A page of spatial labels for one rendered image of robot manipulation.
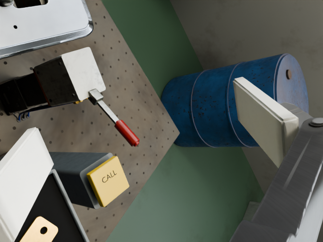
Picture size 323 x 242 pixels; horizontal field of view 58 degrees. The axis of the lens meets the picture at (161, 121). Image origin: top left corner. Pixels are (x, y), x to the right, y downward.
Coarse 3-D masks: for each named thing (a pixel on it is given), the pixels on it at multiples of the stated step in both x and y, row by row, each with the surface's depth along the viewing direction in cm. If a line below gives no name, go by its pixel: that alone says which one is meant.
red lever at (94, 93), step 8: (96, 96) 56; (96, 104) 57; (104, 104) 57; (112, 112) 57; (112, 120) 56; (120, 120) 56; (120, 128) 55; (128, 128) 55; (128, 136) 55; (136, 136) 55; (136, 144) 55
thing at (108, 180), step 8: (112, 160) 47; (96, 168) 46; (104, 168) 46; (112, 168) 47; (120, 168) 48; (88, 176) 44; (96, 176) 45; (104, 176) 46; (112, 176) 47; (120, 176) 48; (96, 184) 45; (104, 184) 46; (112, 184) 47; (120, 184) 48; (128, 184) 50; (96, 192) 45; (104, 192) 46; (112, 192) 47; (120, 192) 48; (104, 200) 46
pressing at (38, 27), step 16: (48, 0) 58; (64, 0) 61; (80, 0) 64; (0, 16) 51; (16, 16) 53; (32, 16) 56; (48, 16) 58; (64, 16) 60; (80, 16) 63; (0, 32) 51; (16, 32) 53; (32, 32) 55; (48, 32) 58; (64, 32) 60; (80, 32) 63; (0, 48) 51; (16, 48) 53; (32, 48) 55
